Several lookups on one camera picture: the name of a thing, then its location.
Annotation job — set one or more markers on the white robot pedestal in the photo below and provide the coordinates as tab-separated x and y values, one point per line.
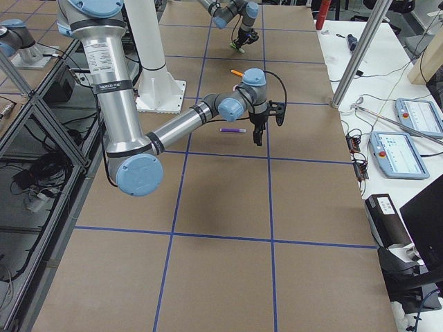
158	91

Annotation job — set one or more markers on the orange highlighter pen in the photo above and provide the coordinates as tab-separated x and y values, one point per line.
237	73

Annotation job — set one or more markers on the far teach pendant tablet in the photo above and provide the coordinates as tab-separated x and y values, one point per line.
420	115

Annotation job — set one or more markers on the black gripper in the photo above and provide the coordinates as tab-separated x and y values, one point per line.
243	36
257	120

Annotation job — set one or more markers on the red bottle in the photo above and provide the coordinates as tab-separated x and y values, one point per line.
322	14

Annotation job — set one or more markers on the aluminium frame post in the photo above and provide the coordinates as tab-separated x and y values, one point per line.
371	27

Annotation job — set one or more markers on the green highlighter pen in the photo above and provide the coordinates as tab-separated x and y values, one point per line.
238	49

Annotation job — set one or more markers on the near teach pendant tablet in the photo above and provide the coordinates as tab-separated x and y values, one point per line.
397	156

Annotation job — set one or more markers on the purple marker pen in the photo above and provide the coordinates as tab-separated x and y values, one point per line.
232	130

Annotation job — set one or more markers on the black monitor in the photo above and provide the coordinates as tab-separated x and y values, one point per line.
422	216

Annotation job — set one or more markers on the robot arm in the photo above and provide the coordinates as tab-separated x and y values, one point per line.
247	11
124	52

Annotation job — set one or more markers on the teach pendant tablet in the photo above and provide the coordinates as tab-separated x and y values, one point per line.
420	115
397	156

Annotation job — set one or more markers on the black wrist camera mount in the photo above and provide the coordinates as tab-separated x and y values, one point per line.
252	37
277	110

